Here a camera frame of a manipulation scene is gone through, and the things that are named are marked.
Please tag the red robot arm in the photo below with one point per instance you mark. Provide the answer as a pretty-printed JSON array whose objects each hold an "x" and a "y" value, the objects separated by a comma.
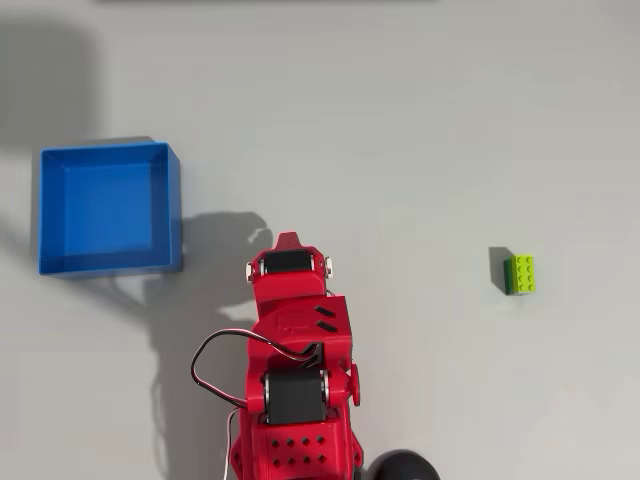
[{"x": 300, "y": 450}]

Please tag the blue square box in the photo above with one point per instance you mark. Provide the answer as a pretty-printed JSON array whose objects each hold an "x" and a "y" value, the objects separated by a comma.
[{"x": 107, "y": 210}]

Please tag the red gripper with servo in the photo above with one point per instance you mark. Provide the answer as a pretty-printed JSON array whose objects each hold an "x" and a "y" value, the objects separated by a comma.
[{"x": 286, "y": 286}]

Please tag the green lego brick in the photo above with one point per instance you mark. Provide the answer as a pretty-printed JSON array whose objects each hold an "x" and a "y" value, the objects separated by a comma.
[{"x": 525, "y": 272}]

